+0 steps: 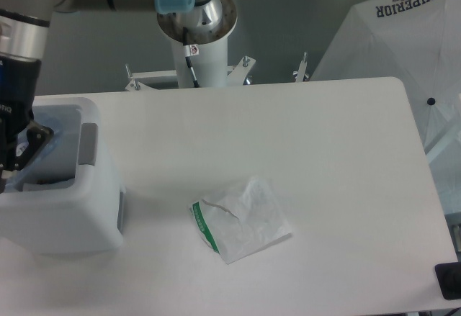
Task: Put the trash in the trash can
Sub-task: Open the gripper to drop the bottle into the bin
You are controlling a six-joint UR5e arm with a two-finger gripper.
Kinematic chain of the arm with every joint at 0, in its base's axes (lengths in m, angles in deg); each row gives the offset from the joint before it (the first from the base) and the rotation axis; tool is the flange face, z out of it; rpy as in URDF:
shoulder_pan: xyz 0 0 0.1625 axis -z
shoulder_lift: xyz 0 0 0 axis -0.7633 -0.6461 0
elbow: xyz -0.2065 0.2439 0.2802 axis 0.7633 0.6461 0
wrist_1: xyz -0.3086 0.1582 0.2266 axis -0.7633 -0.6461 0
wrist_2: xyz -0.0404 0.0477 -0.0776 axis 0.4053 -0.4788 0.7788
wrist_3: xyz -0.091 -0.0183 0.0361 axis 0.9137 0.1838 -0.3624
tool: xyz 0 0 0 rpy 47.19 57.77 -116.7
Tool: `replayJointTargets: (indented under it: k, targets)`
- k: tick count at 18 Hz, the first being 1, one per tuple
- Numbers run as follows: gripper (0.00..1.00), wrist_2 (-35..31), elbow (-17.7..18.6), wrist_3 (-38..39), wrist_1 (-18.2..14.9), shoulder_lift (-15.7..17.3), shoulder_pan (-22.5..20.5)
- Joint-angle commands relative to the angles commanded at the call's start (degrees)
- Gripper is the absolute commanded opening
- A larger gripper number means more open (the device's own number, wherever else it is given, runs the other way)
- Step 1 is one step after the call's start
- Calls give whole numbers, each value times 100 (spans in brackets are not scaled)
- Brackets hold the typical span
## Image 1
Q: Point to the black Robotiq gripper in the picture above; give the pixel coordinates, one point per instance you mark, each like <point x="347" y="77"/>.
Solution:
<point x="18" y="85"/>

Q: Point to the white plastic package green stripe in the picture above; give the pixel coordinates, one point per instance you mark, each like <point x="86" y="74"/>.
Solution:
<point x="241" y="219"/>

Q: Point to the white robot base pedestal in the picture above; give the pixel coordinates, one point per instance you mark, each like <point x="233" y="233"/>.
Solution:
<point x="199" y="42"/>

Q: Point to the crushed clear plastic bottle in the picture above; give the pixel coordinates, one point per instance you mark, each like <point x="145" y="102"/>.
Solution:
<point x="36" y="142"/>

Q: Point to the white Superior umbrella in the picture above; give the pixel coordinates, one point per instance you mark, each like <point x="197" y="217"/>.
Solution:
<point x="418" y="42"/>

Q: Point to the black device at table edge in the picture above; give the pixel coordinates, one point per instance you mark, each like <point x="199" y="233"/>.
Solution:
<point x="448" y="277"/>

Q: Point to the white trash can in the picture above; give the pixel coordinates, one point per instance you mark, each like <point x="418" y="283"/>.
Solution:
<point x="70" y="199"/>

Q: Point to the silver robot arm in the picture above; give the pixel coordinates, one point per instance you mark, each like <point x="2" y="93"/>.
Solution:
<point x="24" y="31"/>

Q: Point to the white metal base frame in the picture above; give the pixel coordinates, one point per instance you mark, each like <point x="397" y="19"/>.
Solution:
<point x="239" y="74"/>

